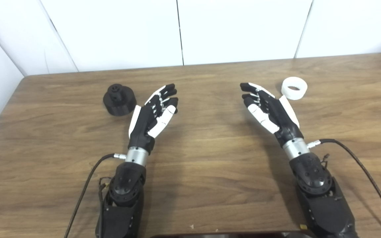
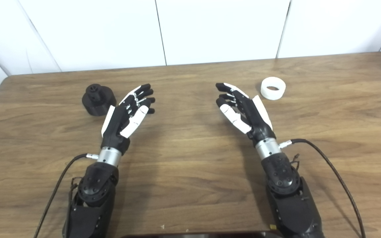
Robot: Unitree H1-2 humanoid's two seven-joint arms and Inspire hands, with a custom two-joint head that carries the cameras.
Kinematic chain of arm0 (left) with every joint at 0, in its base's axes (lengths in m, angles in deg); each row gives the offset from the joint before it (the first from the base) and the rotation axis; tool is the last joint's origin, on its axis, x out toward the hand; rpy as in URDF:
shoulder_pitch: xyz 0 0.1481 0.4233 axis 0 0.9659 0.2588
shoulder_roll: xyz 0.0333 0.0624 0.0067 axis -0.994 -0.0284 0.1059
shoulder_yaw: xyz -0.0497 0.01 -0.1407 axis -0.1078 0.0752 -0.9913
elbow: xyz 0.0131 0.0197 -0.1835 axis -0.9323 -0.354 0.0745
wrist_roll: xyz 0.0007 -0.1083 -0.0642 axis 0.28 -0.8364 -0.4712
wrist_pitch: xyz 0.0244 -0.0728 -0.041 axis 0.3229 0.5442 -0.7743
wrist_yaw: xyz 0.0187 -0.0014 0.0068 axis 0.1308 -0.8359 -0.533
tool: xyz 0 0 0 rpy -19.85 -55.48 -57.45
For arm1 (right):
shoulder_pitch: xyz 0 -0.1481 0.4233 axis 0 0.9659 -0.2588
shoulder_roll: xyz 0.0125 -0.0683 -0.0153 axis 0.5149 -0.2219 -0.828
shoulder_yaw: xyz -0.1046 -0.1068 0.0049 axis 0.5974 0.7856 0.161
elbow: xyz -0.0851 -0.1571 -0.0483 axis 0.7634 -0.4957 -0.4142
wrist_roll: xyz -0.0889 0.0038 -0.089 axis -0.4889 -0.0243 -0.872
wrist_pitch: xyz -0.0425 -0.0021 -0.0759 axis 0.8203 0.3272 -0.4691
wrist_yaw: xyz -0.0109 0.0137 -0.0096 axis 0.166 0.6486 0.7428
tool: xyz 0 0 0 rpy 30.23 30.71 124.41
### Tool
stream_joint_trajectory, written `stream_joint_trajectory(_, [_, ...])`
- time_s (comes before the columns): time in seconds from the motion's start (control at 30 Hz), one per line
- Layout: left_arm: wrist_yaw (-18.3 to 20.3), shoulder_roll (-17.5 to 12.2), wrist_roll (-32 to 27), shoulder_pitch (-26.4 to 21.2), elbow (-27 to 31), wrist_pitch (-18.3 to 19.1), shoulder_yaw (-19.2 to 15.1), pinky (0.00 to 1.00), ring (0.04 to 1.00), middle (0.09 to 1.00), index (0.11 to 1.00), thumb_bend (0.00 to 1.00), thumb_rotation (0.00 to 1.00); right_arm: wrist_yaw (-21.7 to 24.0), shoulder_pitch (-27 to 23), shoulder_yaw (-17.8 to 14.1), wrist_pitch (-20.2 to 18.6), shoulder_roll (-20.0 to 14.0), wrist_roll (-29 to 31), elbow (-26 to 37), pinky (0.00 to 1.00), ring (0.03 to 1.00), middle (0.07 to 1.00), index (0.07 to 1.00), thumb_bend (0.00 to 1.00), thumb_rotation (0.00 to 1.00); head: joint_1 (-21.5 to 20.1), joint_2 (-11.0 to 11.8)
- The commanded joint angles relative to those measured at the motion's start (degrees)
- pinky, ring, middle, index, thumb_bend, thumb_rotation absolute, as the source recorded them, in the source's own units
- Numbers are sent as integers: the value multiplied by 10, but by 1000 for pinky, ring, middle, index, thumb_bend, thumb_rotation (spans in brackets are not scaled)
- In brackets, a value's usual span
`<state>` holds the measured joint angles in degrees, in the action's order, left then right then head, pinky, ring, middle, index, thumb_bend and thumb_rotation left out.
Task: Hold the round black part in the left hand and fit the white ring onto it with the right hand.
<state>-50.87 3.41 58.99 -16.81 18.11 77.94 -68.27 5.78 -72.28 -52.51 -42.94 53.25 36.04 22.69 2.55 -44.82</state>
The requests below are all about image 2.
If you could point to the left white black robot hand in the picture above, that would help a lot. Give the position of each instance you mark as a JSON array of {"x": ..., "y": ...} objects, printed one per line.
[{"x": 116, "y": 122}]

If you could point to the round black plastic part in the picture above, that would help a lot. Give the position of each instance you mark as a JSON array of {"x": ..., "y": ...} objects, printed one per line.
[{"x": 98, "y": 102}]

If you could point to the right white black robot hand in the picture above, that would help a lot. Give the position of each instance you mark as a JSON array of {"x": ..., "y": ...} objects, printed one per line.
[{"x": 255, "y": 115}]

